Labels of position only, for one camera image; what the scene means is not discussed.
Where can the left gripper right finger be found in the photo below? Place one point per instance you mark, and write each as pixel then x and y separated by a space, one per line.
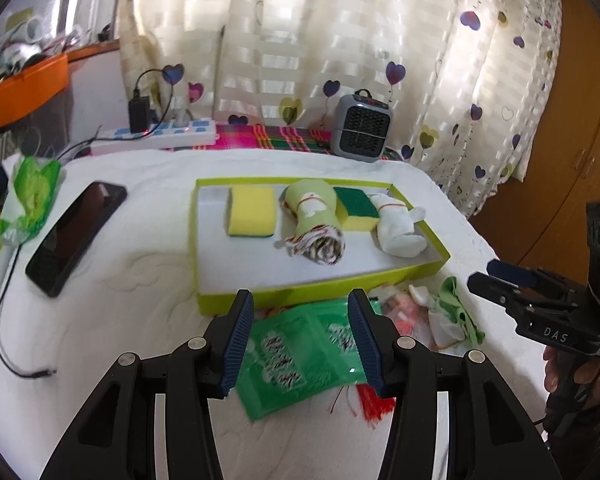
pixel 491 436

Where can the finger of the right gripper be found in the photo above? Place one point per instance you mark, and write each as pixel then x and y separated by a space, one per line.
pixel 508 272
pixel 501 293

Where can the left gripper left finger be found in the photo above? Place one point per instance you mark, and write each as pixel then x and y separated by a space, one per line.
pixel 113 434

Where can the light green cloth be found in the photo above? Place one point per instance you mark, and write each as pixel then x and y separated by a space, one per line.
pixel 449 302

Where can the white green baby socks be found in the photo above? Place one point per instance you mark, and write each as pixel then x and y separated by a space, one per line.
pixel 444 331

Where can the clear plastic snack bag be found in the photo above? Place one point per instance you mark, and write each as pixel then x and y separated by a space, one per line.
pixel 407 315

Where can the red tassel ornament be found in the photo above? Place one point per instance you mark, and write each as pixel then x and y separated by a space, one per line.
pixel 362 400

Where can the yellow green scouring sponge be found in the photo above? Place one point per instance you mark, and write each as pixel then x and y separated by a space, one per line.
pixel 355 212

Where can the green tea packet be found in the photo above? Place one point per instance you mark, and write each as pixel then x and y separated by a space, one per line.
pixel 335 322
pixel 288 360

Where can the green towel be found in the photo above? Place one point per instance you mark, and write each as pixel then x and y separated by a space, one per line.
pixel 318 235

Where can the large yellow sponge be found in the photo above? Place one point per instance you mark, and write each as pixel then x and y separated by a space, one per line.
pixel 253 211

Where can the person right hand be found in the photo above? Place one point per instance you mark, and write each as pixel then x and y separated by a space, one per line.
pixel 587 374

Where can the wooden cabinet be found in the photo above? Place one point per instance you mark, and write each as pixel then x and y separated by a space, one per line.
pixel 540 221

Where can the black smartphone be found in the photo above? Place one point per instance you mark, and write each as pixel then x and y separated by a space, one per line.
pixel 68 240

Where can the grey small heater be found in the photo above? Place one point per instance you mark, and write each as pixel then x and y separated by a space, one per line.
pixel 361 127

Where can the lime green tray box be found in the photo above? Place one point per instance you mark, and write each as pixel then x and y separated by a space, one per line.
pixel 269 267

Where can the heart pattern curtain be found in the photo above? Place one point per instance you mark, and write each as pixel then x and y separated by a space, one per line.
pixel 466 81

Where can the green tissue pack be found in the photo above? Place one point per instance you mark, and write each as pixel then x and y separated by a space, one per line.
pixel 31 191

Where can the pink plaid cloth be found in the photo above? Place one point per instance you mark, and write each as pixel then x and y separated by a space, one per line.
pixel 258 137

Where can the white blue power strip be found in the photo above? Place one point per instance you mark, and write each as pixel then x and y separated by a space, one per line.
pixel 166 137

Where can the black charger adapter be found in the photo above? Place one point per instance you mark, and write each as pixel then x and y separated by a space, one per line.
pixel 139 112

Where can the orange storage bin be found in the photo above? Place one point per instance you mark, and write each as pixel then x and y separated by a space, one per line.
pixel 27 91

